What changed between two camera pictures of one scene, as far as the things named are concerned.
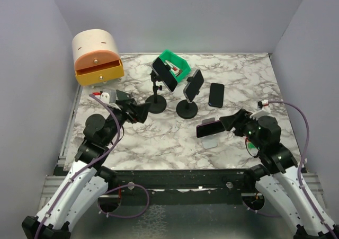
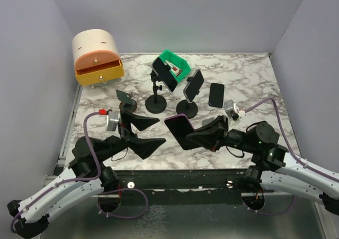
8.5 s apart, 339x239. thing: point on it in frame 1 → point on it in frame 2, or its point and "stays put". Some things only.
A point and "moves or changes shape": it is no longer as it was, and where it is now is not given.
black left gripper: [141, 109] → [144, 147]
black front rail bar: [185, 186] stays put
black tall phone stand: [158, 103] stays put
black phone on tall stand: [164, 73] stays put
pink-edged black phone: [209, 129] moves or changes shape
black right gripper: [238, 120] → [212, 136]
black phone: [216, 95] stays put
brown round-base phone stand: [122, 96] stays put
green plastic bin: [178, 61] stays put
